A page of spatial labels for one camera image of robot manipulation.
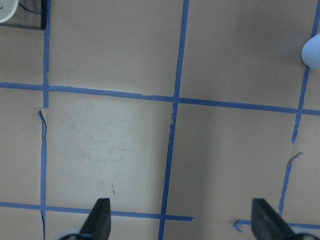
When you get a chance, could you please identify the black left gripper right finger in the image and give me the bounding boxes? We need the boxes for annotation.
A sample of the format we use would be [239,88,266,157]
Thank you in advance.
[251,198,302,240]

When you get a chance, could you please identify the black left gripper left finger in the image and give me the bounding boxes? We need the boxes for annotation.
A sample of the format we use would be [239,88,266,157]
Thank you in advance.
[79,198,111,240]

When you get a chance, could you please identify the light blue plastic cup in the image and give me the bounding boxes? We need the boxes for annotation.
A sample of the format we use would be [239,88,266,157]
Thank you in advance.
[301,34,320,70]

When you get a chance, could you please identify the white ceramic mug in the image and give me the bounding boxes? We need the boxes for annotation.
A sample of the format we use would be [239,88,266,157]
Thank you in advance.
[0,0,19,23]

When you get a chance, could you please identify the black wire mug rack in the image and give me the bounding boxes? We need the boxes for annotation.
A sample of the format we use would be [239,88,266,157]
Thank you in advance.
[1,0,48,31]

